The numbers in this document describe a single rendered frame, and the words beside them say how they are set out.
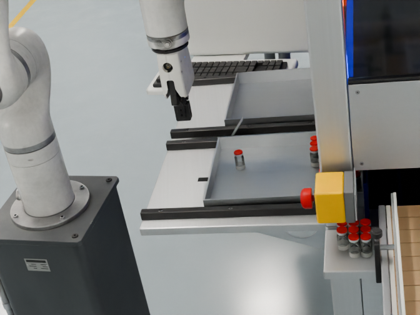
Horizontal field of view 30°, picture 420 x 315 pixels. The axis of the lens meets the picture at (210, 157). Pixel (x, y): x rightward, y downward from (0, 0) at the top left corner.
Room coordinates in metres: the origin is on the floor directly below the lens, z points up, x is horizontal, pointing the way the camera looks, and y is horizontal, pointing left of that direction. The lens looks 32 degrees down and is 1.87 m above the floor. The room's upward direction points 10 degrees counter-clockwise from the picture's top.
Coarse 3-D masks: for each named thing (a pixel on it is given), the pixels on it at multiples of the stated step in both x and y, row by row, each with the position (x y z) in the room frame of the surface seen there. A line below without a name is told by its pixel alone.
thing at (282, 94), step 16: (240, 80) 1.96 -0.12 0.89; (256, 80) 1.95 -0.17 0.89; (272, 80) 1.94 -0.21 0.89; (288, 80) 1.93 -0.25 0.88; (304, 80) 1.91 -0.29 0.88; (240, 96) 1.89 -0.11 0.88; (256, 96) 1.87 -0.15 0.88; (272, 96) 1.86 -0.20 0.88; (288, 96) 1.84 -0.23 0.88; (304, 96) 1.82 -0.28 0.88; (240, 112) 1.80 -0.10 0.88; (256, 112) 1.78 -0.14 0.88; (272, 112) 1.77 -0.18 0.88; (288, 112) 1.75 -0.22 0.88; (304, 112) 1.74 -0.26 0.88
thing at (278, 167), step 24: (216, 144) 1.61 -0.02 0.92; (240, 144) 1.62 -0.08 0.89; (264, 144) 1.61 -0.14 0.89; (288, 144) 1.60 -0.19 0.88; (216, 168) 1.55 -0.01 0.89; (264, 168) 1.52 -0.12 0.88; (288, 168) 1.50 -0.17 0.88; (312, 168) 1.48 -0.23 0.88; (216, 192) 1.45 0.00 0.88; (240, 192) 1.44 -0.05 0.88; (264, 192) 1.42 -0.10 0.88; (288, 192) 1.40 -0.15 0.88; (312, 192) 1.39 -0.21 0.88; (360, 192) 1.31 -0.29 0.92
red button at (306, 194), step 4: (304, 188) 1.22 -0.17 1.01; (308, 188) 1.22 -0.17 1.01; (304, 192) 1.21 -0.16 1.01; (308, 192) 1.21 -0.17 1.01; (304, 196) 1.20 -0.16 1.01; (308, 196) 1.20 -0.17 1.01; (312, 196) 1.21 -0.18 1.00; (304, 200) 1.20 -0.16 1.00; (308, 200) 1.20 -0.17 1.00; (312, 200) 1.21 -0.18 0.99; (304, 204) 1.20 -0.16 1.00; (308, 204) 1.19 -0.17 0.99; (312, 204) 1.21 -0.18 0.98; (304, 208) 1.20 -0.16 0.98; (308, 208) 1.20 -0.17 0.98
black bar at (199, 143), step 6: (210, 138) 1.67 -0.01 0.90; (216, 138) 1.66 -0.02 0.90; (168, 144) 1.68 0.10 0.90; (174, 144) 1.67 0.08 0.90; (180, 144) 1.67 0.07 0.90; (186, 144) 1.67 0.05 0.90; (192, 144) 1.66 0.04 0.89; (198, 144) 1.66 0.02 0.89; (204, 144) 1.65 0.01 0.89; (210, 144) 1.65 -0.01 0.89; (168, 150) 1.68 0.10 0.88
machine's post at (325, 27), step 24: (312, 0) 1.26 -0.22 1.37; (336, 0) 1.25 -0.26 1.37; (312, 24) 1.26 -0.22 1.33; (336, 24) 1.25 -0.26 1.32; (312, 48) 1.26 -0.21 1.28; (336, 48) 1.25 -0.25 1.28; (312, 72) 1.26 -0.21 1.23; (336, 72) 1.25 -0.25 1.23; (312, 96) 1.27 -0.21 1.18; (336, 96) 1.25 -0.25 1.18; (336, 120) 1.25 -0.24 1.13; (336, 144) 1.25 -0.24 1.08; (336, 168) 1.25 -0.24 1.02; (336, 288) 1.26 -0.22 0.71; (360, 288) 1.25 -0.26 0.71; (336, 312) 1.26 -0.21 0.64; (360, 312) 1.25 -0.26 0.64
